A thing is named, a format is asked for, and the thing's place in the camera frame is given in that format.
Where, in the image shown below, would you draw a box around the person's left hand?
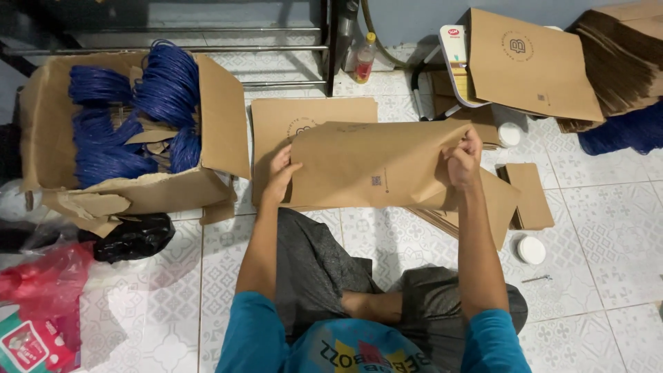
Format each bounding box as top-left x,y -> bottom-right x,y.
262,144 -> 304,204

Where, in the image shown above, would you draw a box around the person's right hand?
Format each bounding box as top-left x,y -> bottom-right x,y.
443,127 -> 484,190

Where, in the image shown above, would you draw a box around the brown bags under stool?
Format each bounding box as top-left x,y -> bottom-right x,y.
429,70 -> 502,151

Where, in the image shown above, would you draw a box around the fanned pile of folded bags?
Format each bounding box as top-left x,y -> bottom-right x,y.
405,167 -> 522,252

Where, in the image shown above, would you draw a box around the white plastic jar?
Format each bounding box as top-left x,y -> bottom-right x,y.
491,106 -> 529,149

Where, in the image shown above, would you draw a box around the flat pile of paper bags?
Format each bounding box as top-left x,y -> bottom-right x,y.
251,97 -> 379,209

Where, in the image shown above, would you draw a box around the stack of brown card inserts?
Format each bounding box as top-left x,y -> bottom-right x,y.
496,163 -> 555,232

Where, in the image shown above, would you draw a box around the large torn cardboard box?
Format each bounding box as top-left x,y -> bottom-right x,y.
19,51 -> 252,239

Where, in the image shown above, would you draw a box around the person's grey trousers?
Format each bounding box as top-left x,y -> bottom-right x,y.
273,207 -> 529,345

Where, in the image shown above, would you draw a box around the white plastic stool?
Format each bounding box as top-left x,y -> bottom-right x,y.
411,24 -> 490,122

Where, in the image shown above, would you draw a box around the white round lid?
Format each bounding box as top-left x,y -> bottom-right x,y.
516,236 -> 547,266

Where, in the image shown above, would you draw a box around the brown paper bag with logo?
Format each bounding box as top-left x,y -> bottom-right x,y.
468,7 -> 605,123

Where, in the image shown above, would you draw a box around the plastic bottle with yellow cap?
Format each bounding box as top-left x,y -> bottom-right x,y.
353,32 -> 378,85

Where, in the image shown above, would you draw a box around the black plastic bag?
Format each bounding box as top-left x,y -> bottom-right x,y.
78,213 -> 176,264

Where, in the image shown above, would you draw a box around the person's foot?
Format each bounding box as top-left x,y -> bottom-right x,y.
340,290 -> 405,326

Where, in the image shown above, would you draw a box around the person's blue shirt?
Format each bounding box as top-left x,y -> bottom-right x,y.
215,291 -> 533,373

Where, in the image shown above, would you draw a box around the tall stack of brown bags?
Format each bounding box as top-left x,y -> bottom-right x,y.
556,0 -> 663,135

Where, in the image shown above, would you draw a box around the red plastic bag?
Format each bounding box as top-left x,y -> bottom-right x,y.
0,242 -> 96,323

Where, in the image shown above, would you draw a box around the clear plastic bag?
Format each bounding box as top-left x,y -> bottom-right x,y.
0,179 -> 43,224

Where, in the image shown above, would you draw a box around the red and green packet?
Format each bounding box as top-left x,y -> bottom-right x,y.
0,310 -> 82,373

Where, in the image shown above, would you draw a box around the blue cord bundle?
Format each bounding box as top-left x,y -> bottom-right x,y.
68,65 -> 133,107
132,40 -> 201,128
168,127 -> 202,175
72,110 -> 160,189

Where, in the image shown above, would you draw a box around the green hose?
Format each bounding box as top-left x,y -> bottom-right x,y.
361,0 -> 416,71

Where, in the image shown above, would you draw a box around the metal rail rack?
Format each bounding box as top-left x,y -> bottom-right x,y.
0,0 -> 333,97

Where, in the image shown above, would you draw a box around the loose blue cord heap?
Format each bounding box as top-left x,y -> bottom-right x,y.
577,101 -> 663,156

